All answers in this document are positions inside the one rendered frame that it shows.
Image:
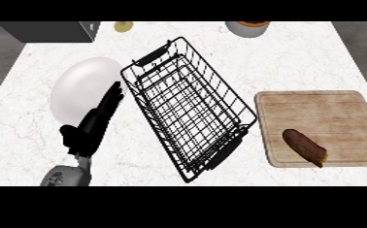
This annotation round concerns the white oval plate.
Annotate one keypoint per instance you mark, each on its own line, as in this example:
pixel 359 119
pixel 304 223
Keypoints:
pixel 81 86

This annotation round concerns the small yellow round object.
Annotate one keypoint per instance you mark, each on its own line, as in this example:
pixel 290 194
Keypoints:
pixel 122 26

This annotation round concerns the wooden cutting board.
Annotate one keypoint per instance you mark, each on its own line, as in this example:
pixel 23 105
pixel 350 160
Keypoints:
pixel 315 115

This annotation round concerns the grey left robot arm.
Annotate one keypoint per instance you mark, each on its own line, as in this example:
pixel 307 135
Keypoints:
pixel 66 175

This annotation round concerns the dark grey appliance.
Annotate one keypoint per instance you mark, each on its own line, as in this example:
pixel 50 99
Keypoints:
pixel 51 29

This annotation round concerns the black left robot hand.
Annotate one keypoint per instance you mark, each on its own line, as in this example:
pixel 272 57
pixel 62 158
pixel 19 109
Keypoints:
pixel 93 126

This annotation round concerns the grey pot with brown contents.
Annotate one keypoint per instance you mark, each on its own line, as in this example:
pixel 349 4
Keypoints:
pixel 247 28

